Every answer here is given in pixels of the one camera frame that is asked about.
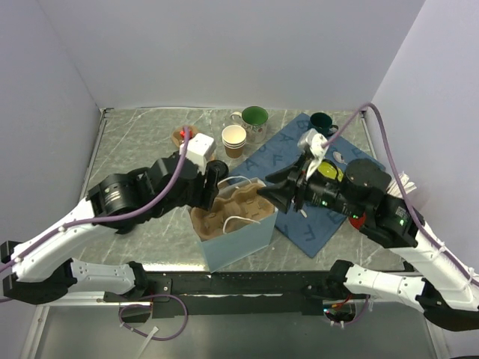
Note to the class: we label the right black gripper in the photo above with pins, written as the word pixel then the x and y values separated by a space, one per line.
pixel 279 193

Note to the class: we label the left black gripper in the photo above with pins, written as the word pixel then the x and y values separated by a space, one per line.
pixel 205 196

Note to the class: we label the brown pulp cup carrier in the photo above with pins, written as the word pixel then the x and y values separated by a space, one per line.
pixel 231 212

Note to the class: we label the light blue paper bag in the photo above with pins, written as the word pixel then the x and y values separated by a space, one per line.
pixel 229 248

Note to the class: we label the stack of brown paper cups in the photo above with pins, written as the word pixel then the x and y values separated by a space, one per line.
pixel 234 139

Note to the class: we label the black plastic cup lid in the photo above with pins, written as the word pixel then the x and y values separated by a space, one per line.
pixel 220 167

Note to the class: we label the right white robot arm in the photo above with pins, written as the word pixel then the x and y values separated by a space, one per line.
pixel 445 291

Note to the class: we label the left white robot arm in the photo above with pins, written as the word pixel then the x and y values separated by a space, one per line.
pixel 45 269

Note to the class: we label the yellow dotted plate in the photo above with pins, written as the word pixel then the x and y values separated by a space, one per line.
pixel 330 170

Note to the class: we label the blue alphabet cloth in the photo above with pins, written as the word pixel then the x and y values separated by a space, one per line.
pixel 312 233

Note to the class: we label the silver spoon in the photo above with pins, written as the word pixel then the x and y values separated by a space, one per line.
pixel 338 157

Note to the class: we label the dark green mug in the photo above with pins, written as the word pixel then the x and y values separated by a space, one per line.
pixel 323 124

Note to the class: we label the white mug green interior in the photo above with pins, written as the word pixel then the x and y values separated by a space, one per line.
pixel 254 121

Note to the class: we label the red cup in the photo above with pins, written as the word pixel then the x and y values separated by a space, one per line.
pixel 357 222

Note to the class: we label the white paper-wrapped straws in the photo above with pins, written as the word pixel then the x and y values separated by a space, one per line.
pixel 394 188

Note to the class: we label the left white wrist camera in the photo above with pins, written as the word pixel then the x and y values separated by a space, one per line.
pixel 199 150

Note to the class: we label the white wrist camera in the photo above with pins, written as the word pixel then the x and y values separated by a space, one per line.
pixel 199 150
pixel 315 146

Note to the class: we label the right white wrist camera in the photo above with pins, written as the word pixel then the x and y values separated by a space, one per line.
pixel 315 146

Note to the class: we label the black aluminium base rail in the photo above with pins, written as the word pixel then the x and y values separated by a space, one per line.
pixel 242 292

